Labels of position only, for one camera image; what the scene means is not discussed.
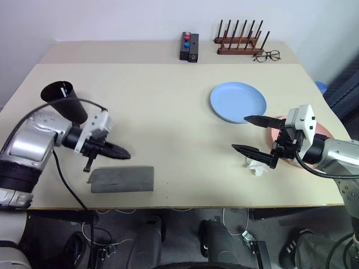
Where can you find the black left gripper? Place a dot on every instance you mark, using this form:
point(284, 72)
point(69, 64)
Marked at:
point(96, 143)

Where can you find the black box with coloured buttons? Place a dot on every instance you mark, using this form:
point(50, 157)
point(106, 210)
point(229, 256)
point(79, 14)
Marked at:
point(185, 47)

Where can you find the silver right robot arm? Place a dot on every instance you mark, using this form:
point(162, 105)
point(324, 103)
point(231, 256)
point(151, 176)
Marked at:
point(336, 152)

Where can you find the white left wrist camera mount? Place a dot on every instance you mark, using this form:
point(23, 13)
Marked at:
point(96, 123)

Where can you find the black white striped shoe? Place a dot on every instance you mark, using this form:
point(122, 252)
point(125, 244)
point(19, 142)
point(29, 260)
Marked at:
point(291, 248)

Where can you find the grey cloth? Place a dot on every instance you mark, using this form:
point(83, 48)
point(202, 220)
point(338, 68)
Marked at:
point(123, 179)

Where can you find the black round pen cup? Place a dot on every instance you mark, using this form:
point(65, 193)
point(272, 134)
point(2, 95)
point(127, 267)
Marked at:
point(68, 107)

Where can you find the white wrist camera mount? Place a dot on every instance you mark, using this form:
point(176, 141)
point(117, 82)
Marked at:
point(304, 117)
point(96, 123)

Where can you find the grey trouser leg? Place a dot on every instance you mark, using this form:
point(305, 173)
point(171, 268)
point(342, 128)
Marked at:
point(317, 252)

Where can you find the dark ribbed object beside table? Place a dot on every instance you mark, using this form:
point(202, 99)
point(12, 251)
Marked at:
point(346, 89)

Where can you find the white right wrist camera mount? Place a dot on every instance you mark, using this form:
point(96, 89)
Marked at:
point(304, 117)

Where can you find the light blue plate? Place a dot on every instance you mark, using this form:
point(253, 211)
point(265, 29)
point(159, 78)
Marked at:
point(237, 101)

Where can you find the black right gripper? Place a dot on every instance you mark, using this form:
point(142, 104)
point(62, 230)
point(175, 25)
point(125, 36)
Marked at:
point(289, 145)

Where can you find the dark thin-framed eyeglasses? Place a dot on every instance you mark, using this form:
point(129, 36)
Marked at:
point(261, 59)

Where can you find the brown wooden peg rack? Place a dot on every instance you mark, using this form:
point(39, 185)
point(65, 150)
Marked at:
point(238, 51)

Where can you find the crumpled white tissue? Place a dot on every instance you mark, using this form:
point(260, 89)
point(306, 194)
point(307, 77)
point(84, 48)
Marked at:
point(256, 168)

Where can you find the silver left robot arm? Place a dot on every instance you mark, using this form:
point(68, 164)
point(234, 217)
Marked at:
point(31, 143)

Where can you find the black metal table foot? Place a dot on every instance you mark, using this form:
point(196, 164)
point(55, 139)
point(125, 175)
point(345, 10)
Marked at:
point(261, 252)

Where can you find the pink plate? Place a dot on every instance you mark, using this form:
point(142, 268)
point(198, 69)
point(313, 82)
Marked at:
point(323, 130)

